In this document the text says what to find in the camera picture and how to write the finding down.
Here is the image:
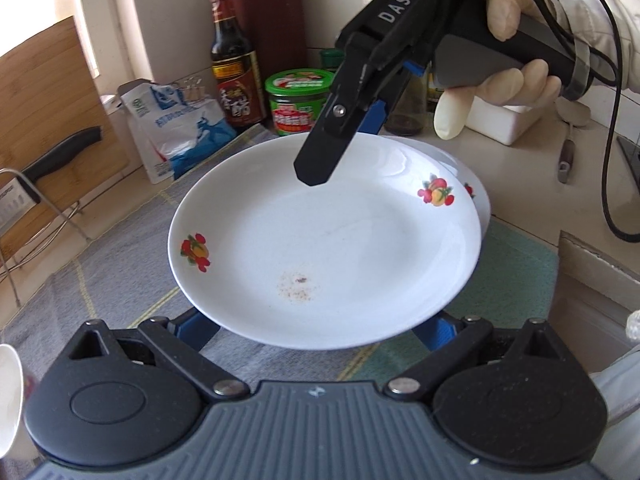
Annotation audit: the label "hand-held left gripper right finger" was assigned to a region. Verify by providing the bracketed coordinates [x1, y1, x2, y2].
[386, 310, 568, 401]

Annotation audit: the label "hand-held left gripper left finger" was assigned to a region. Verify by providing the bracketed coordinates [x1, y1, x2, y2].
[67, 307, 250, 403]

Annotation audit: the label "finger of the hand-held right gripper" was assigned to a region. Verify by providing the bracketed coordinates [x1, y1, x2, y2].
[356, 57, 431, 136]
[293, 30, 401, 187]

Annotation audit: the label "white floral plate small specks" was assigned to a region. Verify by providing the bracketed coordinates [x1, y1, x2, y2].
[167, 133, 483, 350]

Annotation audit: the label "white floral plate grey residue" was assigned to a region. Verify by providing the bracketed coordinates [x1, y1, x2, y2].
[382, 134, 492, 233]

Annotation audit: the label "white bowl pink flowers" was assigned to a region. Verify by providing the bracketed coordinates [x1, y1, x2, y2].
[0, 344, 25, 453]

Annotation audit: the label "person's right forearm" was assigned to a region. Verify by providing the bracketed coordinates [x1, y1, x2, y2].
[542, 0, 640, 93]

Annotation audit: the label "person's right hand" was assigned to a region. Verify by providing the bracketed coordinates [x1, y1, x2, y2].
[433, 0, 563, 141]

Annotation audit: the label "yellow lid spice jar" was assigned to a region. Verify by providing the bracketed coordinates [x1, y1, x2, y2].
[387, 67, 429, 137]

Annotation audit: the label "green lid sauce tub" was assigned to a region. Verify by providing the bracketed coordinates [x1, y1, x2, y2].
[264, 67, 337, 137]

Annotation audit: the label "dark green lid container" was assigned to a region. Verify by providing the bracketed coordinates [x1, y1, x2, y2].
[320, 49, 347, 75]

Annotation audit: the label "grey teal checked towel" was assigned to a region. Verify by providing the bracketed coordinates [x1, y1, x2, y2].
[0, 122, 560, 396]

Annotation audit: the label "dark vinegar bottle red cap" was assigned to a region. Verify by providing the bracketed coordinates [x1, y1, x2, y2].
[207, 0, 268, 128]

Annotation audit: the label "brown knife block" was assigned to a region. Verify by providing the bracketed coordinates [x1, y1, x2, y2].
[231, 0, 310, 83]

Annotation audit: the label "white plastic box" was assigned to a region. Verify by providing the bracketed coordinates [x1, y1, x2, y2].
[467, 95, 551, 146]

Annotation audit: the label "white blue salt bag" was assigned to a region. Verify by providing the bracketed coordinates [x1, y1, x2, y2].
[117, 80, 238, 185]

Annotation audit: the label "person's light jacket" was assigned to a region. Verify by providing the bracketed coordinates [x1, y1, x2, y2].
[589, 345, 640, 436]

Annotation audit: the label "black cooktop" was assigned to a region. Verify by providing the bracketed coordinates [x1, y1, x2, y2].
[617, 135, 640, 182]

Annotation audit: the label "bamboo cutting board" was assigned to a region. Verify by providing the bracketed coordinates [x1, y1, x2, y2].
[0, 15, 132, 266]

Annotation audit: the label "window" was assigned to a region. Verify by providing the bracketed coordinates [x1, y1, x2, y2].
[0, 0, 151, 81]

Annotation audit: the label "metal wire rack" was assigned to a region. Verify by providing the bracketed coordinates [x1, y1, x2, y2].
[0, 167, 93, 308]

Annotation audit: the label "black handled kitchen knife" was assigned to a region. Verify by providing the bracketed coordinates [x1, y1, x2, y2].
[0, 126, 103, 235]

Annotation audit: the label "black cable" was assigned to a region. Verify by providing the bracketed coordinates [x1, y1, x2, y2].
[500, 0, 640, 238]

